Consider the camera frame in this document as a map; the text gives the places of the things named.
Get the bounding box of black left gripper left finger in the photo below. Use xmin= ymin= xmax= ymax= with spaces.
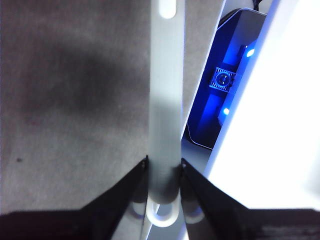
xmin=0 ymin=154 xmax=150 ymax=240

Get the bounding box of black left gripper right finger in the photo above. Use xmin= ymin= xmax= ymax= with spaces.
xmin=179 ymin=157 xmax=320 ymax=240

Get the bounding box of grey-handled cream sponge cup brush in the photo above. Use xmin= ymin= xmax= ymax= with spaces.
xmin=145 ymin=0 xmax=185 ymax=228

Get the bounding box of white stand panel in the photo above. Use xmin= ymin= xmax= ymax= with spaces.
xmin=179 ymin=0 xmax=320 ymax=211

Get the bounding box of camera box with blue light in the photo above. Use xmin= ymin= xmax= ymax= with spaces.
xmin=186 ymin=7 xmax=268 ymax=151

